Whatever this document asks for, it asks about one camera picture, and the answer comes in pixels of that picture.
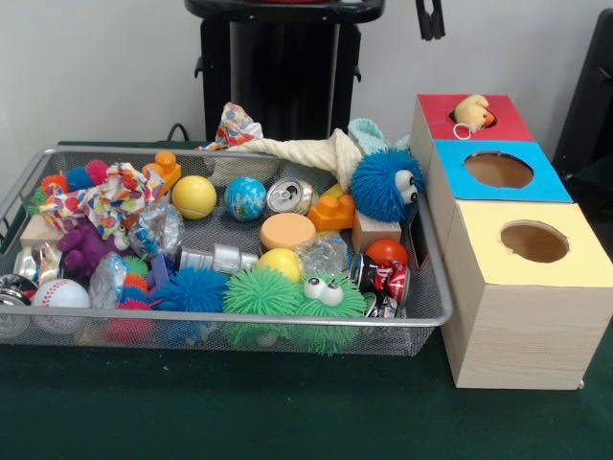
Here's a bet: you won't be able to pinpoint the small wooden cube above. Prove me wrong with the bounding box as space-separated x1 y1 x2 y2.
352 211 404 255

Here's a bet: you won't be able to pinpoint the dark green table cloth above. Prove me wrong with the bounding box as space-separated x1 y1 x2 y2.
0 142 613 460

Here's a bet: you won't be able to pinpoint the silver drink can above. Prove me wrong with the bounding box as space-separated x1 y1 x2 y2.
267 178 318 216

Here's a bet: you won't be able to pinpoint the mint green muslin cloth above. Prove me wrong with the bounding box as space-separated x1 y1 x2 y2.
346 118 411 160

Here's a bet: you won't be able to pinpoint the small yellow duck toy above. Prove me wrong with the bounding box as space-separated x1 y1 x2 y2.
451 94 497 142

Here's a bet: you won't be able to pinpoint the orange toy building blocks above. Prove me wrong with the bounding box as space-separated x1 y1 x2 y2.
308 185 358 234

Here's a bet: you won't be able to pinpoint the blue spiky ball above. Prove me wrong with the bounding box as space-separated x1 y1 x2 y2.
153 265 231 314
349 148 426 225

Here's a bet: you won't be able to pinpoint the black cable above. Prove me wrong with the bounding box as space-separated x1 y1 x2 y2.
167 122 192 145

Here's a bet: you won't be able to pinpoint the cream yellow muslin cloth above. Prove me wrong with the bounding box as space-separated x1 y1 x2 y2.
228 129 365 191

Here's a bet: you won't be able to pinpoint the crushed red soda can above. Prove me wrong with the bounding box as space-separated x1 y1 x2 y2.
347 252 414 308

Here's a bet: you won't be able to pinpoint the large yellow ball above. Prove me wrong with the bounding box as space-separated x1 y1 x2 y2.
171 175 218 220

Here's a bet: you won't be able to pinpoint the shallow clear mesh bin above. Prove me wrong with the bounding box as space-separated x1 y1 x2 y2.
0 146 453 357

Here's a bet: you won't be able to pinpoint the green furry googly-eyed toy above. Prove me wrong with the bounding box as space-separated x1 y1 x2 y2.
292 273 370 357

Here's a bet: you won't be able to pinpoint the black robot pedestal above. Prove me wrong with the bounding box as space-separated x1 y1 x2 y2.
185 0 386 145

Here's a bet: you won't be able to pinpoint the round orange disc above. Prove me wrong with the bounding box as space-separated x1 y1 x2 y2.
260 213 318 253

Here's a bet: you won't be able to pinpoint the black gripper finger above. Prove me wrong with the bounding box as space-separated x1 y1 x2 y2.
431 0 446 39
415 0 432 41

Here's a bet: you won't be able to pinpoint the wooden box with three holes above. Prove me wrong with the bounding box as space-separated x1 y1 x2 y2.
408 93 613 391

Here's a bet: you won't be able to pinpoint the black upright panel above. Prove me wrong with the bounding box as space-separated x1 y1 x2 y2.
554 10 613 180

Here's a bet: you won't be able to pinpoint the green spiky ball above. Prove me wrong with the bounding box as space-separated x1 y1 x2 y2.
223 265 304 320

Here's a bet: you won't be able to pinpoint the blue globe ball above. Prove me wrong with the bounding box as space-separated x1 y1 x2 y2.
225 177 268 222

